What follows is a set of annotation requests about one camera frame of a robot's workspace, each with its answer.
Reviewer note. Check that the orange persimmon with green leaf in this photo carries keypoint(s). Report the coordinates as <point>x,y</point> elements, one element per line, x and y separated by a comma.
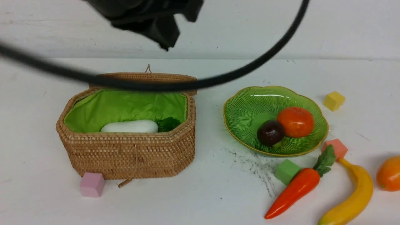
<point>296,121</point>

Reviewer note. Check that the green cube block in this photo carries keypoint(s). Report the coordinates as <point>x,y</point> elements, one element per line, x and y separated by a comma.
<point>286,171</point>

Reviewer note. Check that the yellow banana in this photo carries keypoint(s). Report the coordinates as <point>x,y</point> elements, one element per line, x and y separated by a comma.
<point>355,204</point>

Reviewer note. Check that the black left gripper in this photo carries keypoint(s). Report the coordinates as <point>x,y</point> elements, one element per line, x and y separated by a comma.
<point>153,19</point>

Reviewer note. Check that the dark purple mangosteen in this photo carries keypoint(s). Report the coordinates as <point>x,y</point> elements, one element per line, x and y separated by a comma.
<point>271,134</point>

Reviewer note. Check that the yellow cube block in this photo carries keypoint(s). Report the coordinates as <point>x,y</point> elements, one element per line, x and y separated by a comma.
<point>333,101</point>

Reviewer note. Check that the pink cube block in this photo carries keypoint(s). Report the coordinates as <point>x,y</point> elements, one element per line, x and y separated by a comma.
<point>92,185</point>

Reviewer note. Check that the orange carrot with green top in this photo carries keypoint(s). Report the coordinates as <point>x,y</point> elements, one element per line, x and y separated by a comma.
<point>303,183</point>

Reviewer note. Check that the white radish with green leaves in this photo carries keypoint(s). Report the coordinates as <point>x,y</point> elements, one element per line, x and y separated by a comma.
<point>142,126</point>

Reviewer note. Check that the orange mango fruit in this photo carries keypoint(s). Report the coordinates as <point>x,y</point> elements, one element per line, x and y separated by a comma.
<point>388,175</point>

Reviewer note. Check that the salmon cube block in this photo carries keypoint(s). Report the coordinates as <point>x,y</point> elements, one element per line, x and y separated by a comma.
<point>340,149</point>

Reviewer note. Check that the woven wicker basket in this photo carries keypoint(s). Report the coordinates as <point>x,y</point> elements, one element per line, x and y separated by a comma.
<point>126,156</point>

